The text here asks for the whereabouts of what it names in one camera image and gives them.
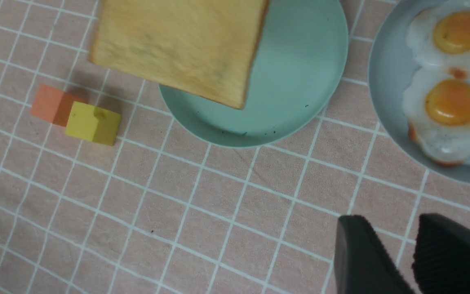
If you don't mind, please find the fried egg upper right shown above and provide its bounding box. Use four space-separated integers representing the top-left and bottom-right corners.
406 0 470 80

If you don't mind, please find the orange foam cube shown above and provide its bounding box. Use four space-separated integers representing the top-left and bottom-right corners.
30 84 88 128

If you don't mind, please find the pink checkered tablecloth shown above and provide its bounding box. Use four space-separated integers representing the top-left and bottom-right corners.
0 0 470 294

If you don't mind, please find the fried egg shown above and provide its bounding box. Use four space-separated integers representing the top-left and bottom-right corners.
406 0 470 80
401 68 470 166

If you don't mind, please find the fried egg front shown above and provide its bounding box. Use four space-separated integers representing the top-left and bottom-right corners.
401 68 470 166

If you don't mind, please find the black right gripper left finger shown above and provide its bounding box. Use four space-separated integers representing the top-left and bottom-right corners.
335 216 414 294

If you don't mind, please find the mint green centre plate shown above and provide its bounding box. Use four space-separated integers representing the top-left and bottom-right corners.
159 0 349 148

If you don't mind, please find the toast slice bottom sandwich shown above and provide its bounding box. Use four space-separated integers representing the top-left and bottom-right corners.
89 0 269 109

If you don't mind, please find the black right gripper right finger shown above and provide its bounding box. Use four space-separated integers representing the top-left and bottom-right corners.
412 214 470 294

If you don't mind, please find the yellow foam cube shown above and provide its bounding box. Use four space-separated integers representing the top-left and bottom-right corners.
65 102 122 146

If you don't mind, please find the grey-blue egg plate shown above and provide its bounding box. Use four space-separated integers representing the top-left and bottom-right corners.
368 0 470 184

